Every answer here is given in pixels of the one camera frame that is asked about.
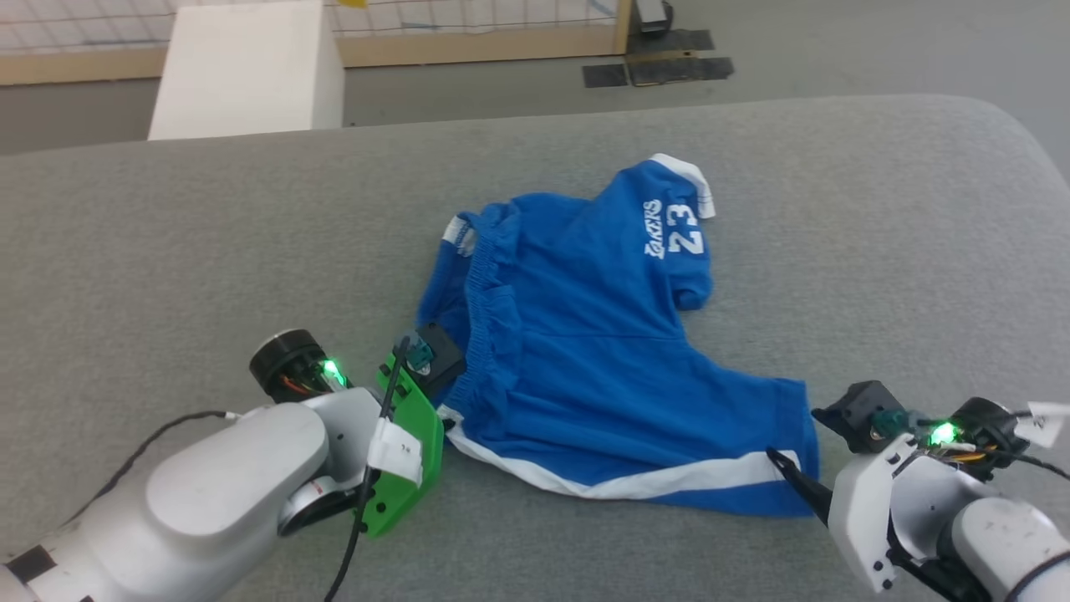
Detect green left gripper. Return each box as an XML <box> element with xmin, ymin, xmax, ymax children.
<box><xmin>354</xmin><ymin>354</ymin><xmax>446</xmax><ymax>538</ymax></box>

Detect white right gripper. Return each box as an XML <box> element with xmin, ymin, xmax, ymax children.
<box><xmin>765</xmin><ymin>434</ymin><xmax>922</xmax><ymax>595</ymax></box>

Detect blue shorts with white stripes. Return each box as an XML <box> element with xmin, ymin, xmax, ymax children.
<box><xmin>415</xmin><ymin>153</ymin><xmax>822</xmax><ymax>518</ymax></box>

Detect white box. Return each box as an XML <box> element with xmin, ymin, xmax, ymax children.
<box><xmin>148</xmin><ymin>0</ymin><xmax>345</xmax><ymax>141</ymax></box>

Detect large black floor mat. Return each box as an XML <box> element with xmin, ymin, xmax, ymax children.
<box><xmin>625</xmin><ymin>28</ymin><xmax>736</xmax><ymax>87</ymax></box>

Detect black device on floor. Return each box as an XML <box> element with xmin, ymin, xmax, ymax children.
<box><xmin>633</xmin><ymin>0</ymin><xmax>675</xmax><ymax>35</ymax></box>

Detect white label tag on left cable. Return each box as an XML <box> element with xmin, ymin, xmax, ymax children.
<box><xmin>367</xmin><ymin>417</ymin><xmax>425</xmax><ymax>487</ymax></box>

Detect white label tag on cable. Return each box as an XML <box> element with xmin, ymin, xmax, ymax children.
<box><xmin>1013</xmin><ymin>400</ymin><xmax>1070</xmax><ymax>449</ymax></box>
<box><xmin>367</xmin><ymin>417</ymin><xmax>425</xmax><ymax>487</ymax></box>

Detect thin black left gripper cable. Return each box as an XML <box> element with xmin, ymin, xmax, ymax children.
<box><xmin>323</xmin><ymin>336</ymin><xmax>412</xmax><ymax>602</ymax></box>

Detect white label tag on right cable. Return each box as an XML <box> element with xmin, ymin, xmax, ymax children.
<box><xmin>1013</xmin><ymin>400</ymin><xmax>1070</xmax><ymax>449</ymax></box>

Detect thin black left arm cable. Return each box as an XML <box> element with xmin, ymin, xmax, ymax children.
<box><xmin>65</xmin><ymin>409</ymin><xmax>243</xmax><ymax>526</ymax></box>

